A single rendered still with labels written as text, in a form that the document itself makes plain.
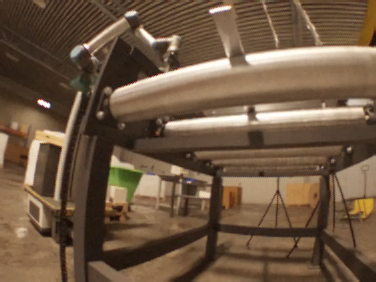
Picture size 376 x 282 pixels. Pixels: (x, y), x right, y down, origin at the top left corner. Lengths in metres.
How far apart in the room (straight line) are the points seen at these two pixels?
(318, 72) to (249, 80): 0.14
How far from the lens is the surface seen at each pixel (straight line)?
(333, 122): 0.64
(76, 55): 1.69
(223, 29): 0.37
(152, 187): 7.73
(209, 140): 0.50
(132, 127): 0.70
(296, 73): 0.35
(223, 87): 0.35
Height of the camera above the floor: 0.62
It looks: 16 degrees up
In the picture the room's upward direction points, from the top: 6 degrees clockwise
